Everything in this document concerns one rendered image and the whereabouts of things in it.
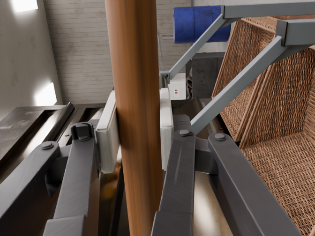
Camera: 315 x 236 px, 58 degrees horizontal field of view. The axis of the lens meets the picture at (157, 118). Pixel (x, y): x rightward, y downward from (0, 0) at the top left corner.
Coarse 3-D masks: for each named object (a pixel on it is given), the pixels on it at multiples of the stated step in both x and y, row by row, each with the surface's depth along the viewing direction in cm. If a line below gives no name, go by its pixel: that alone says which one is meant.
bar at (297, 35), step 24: (216, 24) 96; (288, 24) 50; (312, 24) 50; (192, 48) 100; (264, 48) 54; (288, 48) 53; (168, 72) 103; (240, 72) 56; (216, 96) 58; (192, 120) 60
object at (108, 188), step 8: (120, 152) 131; (120, 160) 127; (104, 176) 100; (112, 176) 110; (104, 184) 98; (112, 184) 107; (104, 192) 96; (112, 192) 105; (104, 200) 94; (112, 200) 103; (104, 208) 92; (112, 208) 101; (104, 216) 91; (104, 224) 89; (104, 232) 87
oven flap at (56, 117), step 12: (72, 108) 173; (48, 120) 164; (60, 120) 153; (36, 132) 153; (48, 132) 138; (24, 144) 143; (36, 144) 136; (12, 156) 134; (24, 156) 127; (12, 168) 121; (0, 180) 114
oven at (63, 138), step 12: (24, 108) 180; (36, 108) 180; (48, 108) 179; (60, 108) 178; (84, 108) 176; (96, 108) 177; (0, 120) 165; (72, 120) 160; (216, 120) 152; (60, 132) 147; (216, 132) 140; (60, 144) 136; (120, 168) 132; (120, 180) 123; (312, 180) 104; (120, 192) 116; (120, 204) 110; (120, 216) 105; (120, 228) 104
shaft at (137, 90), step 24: (120, 0) 15; (144, 0) 16; (120, 24) 16; (144, 24) 16; (120, 48) 17; (144, 48) 17; (120, 72) 17; (144, 72) 17; (120, 96) 18; (144, 96) 18; (120, 120) 19; (144, 120) 18; (120, 144) 20; (144, 144) 19; (144, 168) 20; (144, 192) 21; (144, 216) 22
